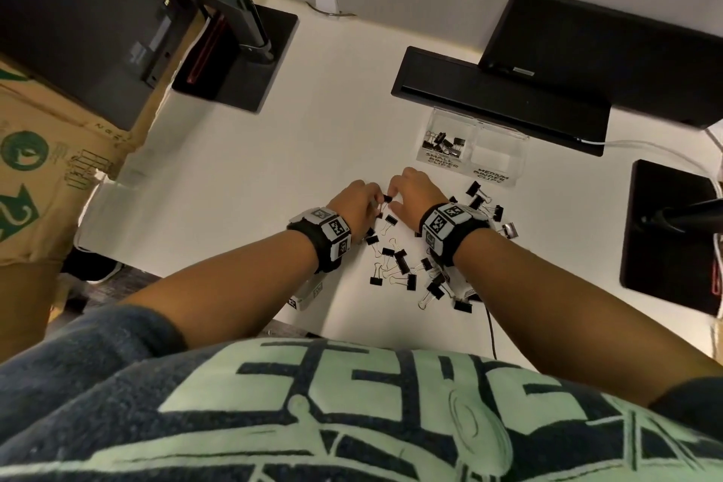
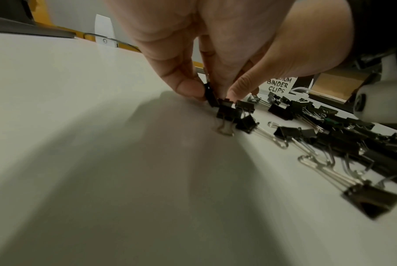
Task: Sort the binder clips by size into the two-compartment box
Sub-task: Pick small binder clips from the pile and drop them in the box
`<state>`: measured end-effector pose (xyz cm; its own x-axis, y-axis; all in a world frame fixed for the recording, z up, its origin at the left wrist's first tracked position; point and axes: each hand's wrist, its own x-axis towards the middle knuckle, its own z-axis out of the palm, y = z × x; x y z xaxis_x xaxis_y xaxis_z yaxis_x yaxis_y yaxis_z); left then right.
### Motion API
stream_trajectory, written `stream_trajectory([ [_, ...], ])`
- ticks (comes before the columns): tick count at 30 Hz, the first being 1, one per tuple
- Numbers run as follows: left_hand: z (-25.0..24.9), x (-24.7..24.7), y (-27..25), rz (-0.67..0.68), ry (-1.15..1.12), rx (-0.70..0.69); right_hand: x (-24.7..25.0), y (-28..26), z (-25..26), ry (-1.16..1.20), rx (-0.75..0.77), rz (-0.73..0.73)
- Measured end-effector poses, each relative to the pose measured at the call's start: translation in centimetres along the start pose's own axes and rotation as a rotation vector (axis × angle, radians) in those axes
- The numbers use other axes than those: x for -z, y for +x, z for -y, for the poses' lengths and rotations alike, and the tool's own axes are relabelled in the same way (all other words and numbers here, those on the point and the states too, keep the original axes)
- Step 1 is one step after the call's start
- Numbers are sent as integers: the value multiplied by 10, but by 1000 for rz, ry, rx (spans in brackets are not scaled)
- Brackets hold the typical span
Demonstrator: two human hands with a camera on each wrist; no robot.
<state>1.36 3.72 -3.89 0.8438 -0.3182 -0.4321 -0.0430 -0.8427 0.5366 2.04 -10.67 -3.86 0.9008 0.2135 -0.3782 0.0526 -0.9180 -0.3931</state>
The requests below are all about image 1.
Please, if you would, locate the person's left forearm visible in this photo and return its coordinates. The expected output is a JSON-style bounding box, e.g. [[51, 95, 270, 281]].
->
[[121, 228, 320, 350]]

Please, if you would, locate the heap of small binder clips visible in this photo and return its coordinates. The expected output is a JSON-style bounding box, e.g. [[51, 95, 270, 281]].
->
[[423, 128, 467, 156]]

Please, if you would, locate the black cable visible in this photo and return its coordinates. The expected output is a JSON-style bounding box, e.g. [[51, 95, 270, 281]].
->
[[483, 300, 499, 362]]

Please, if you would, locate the grey shirt with green print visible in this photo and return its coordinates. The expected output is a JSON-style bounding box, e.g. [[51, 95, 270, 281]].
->
[[0, 304, 723, 482]]

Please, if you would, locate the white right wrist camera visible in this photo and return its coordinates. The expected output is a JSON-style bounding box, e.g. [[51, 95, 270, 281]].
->
[[446, 267, 481, 302]]

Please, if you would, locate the black wristband with markers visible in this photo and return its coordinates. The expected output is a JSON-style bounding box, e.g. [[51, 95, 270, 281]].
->
[[419, 202, 493, 268], [286, 206, 352, 273]]

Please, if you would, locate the pile of black binder clips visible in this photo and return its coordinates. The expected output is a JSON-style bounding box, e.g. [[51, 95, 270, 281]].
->
[[364, 179, 507, 314]]

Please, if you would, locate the thin dark wire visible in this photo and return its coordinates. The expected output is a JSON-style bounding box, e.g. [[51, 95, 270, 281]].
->
[[304, 1, 358, 20]]

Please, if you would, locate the clear two-compartment plastic box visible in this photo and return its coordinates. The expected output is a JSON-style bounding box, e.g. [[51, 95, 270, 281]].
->
[[416, 105, 531, 188]]

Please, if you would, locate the person's right forearm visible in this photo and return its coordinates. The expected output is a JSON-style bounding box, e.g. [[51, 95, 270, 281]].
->
[[451, 227, 723, 409]]

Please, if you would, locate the black right wristband with markers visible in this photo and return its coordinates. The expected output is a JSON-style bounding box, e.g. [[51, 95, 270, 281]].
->
[[419, 202, 493, 268]]

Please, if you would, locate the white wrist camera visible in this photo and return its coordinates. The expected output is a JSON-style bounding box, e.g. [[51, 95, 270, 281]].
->
[[446, 267, 481, 302], [285, 275, 328, 310]]

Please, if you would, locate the black left wristband with markers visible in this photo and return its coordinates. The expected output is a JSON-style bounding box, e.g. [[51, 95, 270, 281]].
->
[[286, 206, 352, 273]]

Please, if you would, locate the person's left hand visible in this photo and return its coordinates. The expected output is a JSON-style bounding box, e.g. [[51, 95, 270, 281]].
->
[[327, 179, 391, 246]]

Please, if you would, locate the black monitor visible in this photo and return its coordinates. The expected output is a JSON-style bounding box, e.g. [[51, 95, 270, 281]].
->
[[390, 0, 723, 158], [0, 0, 227, 133]]

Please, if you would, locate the white cable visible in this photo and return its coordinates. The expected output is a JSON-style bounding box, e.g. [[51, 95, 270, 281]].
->
[[575, 123, 723, 200]]

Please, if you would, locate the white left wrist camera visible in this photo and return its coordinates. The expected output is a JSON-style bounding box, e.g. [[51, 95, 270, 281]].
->
[[285, 275, 328, 310]]

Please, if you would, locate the black monitor stand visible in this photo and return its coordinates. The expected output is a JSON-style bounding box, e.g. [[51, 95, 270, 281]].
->
[[619, 159, 723, 318], [171, 0, 299, 114]]

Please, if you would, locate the person's black shoe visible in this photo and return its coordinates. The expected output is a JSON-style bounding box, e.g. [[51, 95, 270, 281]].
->
[[59, 247, 123, 285]]

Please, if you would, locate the person's right hand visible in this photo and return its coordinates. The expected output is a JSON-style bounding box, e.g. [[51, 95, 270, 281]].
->
[[386, 166, 450, 234]]

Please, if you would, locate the black centre monitor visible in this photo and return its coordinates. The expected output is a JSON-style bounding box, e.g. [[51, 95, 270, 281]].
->
[[390, 0, 723, 158]]

